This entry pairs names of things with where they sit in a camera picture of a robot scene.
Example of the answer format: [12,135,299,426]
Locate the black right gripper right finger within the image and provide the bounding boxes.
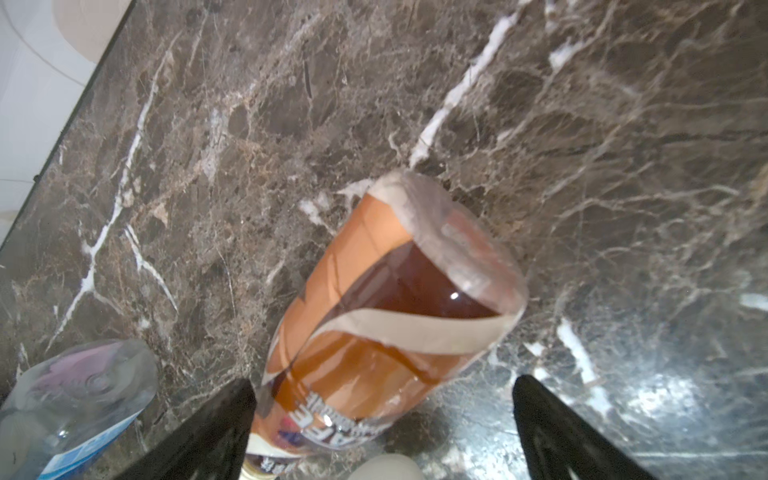
[513,375,653,479]

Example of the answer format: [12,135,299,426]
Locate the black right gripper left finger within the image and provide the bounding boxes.
[117,378,257,480]

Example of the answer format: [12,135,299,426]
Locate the brown Nescafe bottle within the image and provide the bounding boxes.
[241,170,529,479]

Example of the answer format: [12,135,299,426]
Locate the clear bottle pink label blue cap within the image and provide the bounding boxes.
[1,339,158,479]

